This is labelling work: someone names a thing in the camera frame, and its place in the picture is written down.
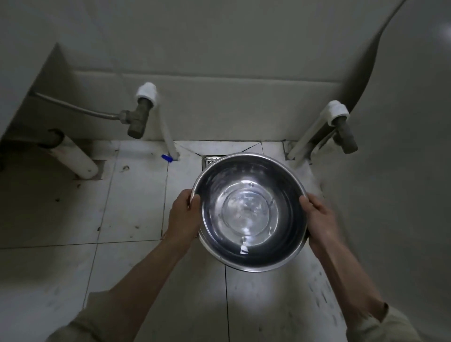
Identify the person's beige right sleeve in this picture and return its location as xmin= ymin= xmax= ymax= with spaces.
xmin=347 ymin=303 xmax=420 ymax=342

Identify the person's right forearm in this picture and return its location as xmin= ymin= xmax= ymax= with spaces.
xmin=319 ymin=241 xmax=385 ymax=321

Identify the white toilet supply hose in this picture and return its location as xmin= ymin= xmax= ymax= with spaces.
xmin=310 ymin=128 xmax=341 ymax=159

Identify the person's beige left sleeve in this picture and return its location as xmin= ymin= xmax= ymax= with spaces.
xmin=46 ymin=290 xmax=138 ymax=342

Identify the square metal floor drain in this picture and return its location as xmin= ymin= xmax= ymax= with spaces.
xmin=202 ymin=155 xmax=223 ymax=171

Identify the tarnished angle valve with hose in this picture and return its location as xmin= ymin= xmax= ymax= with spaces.
xmin=119 ymin=97 xmax=154 ymax=140

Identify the white toilet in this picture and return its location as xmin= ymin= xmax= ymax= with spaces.
xmin=306 ymin=0 xmax=451 ymax=342

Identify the person's beige sleeve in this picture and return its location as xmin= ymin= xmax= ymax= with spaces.
xmin=347 ymin=303 xmax=420 ymax=342
xmin=46 ymin=290 xmax=138 ymax=342

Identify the white curved water pipe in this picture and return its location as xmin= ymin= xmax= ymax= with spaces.
xmin=135 ymin=82 xmax=180 ymax=162

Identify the person's right hand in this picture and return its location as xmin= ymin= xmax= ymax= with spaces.
xmin=299 ymin=193 xmax=344 ymax=260

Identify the person's left hand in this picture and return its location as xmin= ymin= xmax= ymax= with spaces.
xmin=163 ymin=189 xmax=202 ymax=260

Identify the white vanity cabinet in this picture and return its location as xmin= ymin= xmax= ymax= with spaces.
xmin=0 ymin=0 xmax=61 ymax=141

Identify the person's left forearm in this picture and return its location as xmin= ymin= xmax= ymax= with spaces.
xmin=104 ymin=239 xmax=184 ymax=342

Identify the thick white drain pipe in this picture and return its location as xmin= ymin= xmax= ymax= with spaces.
xmin=47 ymin=133 xmax=99 ymax=180

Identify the braided metal hose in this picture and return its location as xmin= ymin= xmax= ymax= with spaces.
xmin=30 ymin=91 xmax=122 ymax=121

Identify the stainless steel bowl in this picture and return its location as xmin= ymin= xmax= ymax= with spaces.
xmin=190 ymin=153 xmax=309 ymax=273

